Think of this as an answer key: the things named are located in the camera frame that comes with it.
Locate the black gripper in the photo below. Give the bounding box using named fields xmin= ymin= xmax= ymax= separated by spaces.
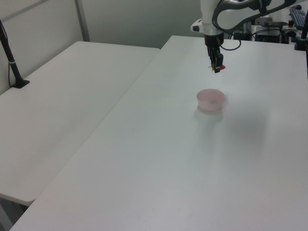
xmin=204 ymin=33 xmax=224 ymax=74

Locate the pink plastic bowl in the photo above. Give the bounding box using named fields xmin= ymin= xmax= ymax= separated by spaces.
xmin=196 ymin=89 xmax=226 ymax=112

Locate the black electronics box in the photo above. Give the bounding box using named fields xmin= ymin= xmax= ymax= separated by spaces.
xmin=254 ymin=30 xmax=282 ymax=43

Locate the black camera stand pole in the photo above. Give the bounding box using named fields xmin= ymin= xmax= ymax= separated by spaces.
xmin=0 ymin=19 xmax=31 ymax=90

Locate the black cable along pole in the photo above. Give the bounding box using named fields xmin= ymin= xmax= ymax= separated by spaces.
xmin=0 ymin=23 xmax=13 ymax=88

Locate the grey metal partition post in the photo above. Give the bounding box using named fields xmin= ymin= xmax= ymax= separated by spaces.
xmin=74 ymin=0 xmax=91 ymax=42

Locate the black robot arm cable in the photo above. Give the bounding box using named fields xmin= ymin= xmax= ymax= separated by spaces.
xmin=220 ymin=30 xmax=242 ymax=51

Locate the flat black device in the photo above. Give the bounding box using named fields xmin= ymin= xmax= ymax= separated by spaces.
xmin=261 ymin=21 xmax=286 ymax=28

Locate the black computer keyboard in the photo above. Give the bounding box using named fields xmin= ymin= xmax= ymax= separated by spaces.
xmin=288 ymin=4 xmax=307 ymax=27

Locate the red strawberry with green leaves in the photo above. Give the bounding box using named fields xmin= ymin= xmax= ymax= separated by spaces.
xmin=207 ymin=63 xmax=227 ymax=72

